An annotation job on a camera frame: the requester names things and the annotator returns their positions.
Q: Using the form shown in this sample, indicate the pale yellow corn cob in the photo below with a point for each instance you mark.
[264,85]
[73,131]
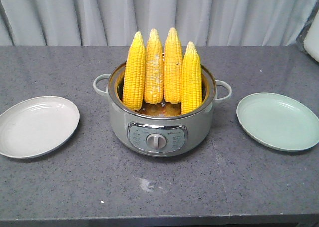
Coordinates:
[153,91]

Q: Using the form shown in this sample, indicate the green electric cooking pot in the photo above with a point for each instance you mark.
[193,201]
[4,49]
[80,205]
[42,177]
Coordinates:
[160,136]

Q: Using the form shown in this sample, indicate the green round plate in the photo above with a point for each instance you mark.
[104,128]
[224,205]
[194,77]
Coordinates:
[278,122]

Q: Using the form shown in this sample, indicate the beige round plate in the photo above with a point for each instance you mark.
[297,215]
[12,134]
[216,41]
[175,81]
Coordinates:
[37,126]

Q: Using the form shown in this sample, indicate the white pleated curtain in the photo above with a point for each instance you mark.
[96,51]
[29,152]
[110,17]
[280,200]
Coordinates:
[114,22]

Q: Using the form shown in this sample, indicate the white blender appliance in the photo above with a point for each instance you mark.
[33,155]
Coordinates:
[311,41]

